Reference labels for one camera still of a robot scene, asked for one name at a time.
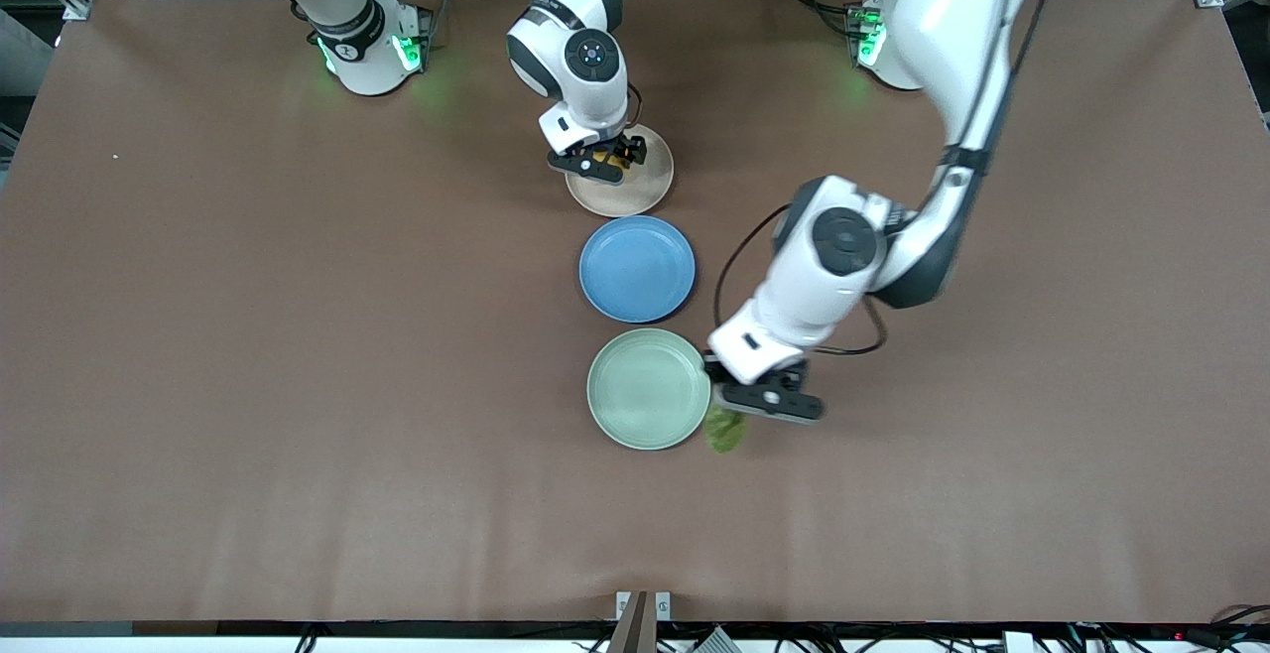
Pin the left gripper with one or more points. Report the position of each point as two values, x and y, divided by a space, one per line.
795 373

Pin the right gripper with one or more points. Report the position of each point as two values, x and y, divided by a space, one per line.
628 148

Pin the yellow lemon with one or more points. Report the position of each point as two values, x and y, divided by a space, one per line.
612 165

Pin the green lettuce leaf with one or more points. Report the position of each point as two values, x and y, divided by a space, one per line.
724 432

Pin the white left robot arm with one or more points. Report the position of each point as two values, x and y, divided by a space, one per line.
952 38

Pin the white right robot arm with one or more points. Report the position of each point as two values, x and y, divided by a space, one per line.
585 58

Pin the beige plate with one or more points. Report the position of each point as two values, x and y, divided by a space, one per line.
620 198

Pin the pale green plate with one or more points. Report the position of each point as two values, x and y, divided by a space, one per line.
645 390

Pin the blue plate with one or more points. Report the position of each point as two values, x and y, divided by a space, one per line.
635 271

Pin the grey ribbed box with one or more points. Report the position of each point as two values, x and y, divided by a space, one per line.
714 643

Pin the small metal table bracket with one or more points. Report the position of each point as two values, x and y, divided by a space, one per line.
663 605

